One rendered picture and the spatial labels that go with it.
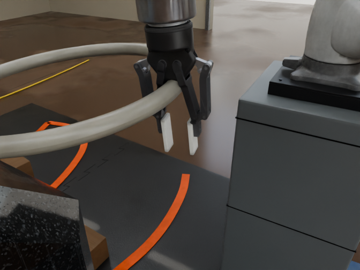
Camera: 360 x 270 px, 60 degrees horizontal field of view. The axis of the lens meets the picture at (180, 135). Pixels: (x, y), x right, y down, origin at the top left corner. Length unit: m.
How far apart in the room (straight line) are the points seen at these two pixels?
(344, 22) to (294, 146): 0.33
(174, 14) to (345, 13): 0.52
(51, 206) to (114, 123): 0.41
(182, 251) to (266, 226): 0.48
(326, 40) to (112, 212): 1.22
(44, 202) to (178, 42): 0.49
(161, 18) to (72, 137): 0.20
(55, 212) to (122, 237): 0.76
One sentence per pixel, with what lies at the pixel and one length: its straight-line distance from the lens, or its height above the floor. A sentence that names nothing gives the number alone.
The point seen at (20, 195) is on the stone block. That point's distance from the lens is 0.75.
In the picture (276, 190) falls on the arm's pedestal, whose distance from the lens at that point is 0.99.
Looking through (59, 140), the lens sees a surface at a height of 0.94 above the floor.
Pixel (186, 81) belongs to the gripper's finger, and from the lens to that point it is 0.51.
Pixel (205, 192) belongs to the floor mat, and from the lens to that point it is 1.72.
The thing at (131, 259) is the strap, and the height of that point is 0.02.
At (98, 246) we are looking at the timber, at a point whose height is 0.12.
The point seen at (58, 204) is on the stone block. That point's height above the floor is 0.63.
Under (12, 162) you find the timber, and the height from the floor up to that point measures 0.13.
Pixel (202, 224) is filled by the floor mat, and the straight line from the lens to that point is 1.55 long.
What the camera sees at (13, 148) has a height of 0.94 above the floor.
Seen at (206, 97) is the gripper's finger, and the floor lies 0.95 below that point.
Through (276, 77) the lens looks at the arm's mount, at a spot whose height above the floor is 0.84.
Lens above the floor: 1.16
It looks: 31 degrees down
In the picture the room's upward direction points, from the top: straight up
